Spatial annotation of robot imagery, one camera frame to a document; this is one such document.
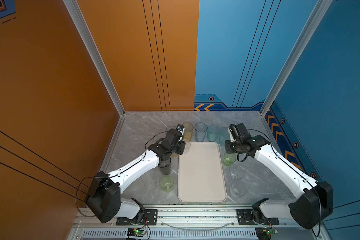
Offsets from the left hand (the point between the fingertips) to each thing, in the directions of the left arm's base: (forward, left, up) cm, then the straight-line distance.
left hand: (181, 141), depth 84 cm
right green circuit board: (-41, -41, -17) cm, 60 cm away
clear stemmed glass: (-13, -32, -13) cm, 37 cm away
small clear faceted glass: (+5, -4, -12) cm, 14 cm away
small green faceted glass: (-4, -29, -12) cm, 32 cm away
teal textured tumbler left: (+13, -20, -6) cm, 25 cm away
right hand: (-3, -25, 0) cm, 25 cm away
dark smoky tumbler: (-12, +9, -6) cm, 16 cm away
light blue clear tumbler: (+11, -12, -4) cm, 16 cm away
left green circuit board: (-41, +22, -17) cm, 50 cm away
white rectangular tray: (-15, -11, -14) cm, 24 cm away
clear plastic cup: (-22, -31, -14) cm, 41 cm away
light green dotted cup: (-18, +8, -16) cm, 25 cm away
